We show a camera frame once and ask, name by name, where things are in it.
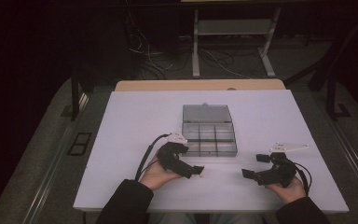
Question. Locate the black metal stand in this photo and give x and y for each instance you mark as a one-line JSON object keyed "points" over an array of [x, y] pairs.
{"points": [[331, 90], [75, 93]]}

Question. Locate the light wooden table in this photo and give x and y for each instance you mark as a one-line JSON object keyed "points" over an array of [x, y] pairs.
{"points": [[183, 84]]}

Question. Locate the white metal stand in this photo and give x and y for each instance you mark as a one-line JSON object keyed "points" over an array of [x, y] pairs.
{"points": [[234, 27]]}

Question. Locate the white table board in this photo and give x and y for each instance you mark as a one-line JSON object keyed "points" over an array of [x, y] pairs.
{"points": [[136, 118]]}

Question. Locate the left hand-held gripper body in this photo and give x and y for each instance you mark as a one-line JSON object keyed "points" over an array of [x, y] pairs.
{"points": [[169, 158]]}

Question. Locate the person's right hand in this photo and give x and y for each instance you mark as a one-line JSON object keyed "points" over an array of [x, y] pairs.
{"points": [[287, 193]]}

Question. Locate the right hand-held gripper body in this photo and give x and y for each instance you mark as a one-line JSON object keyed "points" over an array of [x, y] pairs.
{"points": [[282, 174]]}

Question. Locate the clear plastic compartment box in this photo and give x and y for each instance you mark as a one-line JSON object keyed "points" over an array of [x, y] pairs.
{"points": [[208, 137]]}

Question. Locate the person's left hand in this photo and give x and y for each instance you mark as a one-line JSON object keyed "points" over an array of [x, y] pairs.
{"points": [[157, 177]]}

